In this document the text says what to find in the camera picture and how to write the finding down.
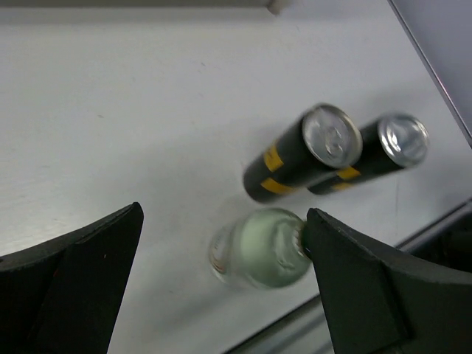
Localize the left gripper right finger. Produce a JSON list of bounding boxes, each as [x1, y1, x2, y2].
[[305, 207, 472, 354]]

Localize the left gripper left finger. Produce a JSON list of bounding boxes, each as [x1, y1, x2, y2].
[[1, 203, 144, 353]]

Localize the green cap glass bottle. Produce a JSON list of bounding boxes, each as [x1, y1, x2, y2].
[[208, 208, 312, 290]]

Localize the black coffee can left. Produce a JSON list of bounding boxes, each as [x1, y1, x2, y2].
[[243, 103, 363, 204]]

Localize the white two-tier shelf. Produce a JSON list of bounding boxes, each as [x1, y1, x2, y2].
[[1, 0, 293, 15]]

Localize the grey coffee can right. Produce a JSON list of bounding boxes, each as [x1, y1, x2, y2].
[[308, 113, 429, 195]]

